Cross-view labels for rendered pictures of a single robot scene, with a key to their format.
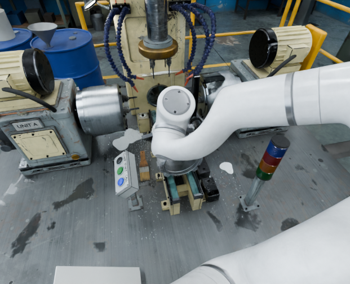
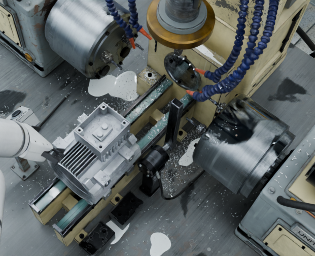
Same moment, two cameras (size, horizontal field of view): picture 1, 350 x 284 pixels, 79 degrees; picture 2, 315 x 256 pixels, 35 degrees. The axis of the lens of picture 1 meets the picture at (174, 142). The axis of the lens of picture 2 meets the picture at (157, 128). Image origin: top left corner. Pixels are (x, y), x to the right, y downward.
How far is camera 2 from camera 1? 0.90 m
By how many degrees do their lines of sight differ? 31
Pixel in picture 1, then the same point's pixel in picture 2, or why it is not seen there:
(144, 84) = not seen: hidden behind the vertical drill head
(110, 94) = (92, 27)
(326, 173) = not seen: outside the picture
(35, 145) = not seen: outside the picture
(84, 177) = (22, 87)
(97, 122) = (59, 45)
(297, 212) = not seen: outside the picture
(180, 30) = (265, 11)
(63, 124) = (24, 19)
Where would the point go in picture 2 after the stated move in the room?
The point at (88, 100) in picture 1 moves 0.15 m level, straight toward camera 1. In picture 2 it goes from (66, 12) to (38, 46)
